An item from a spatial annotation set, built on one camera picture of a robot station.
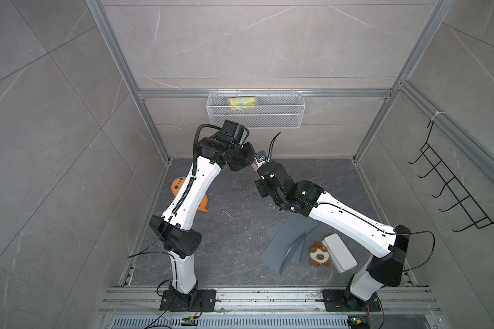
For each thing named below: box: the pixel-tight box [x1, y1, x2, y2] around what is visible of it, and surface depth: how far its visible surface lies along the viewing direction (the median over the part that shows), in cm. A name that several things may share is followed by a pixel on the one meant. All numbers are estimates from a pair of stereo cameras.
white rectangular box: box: [321, 233, 359, 273], surface depth 81 cm
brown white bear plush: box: [309, 241, 332, 268], surface depth 83 cm
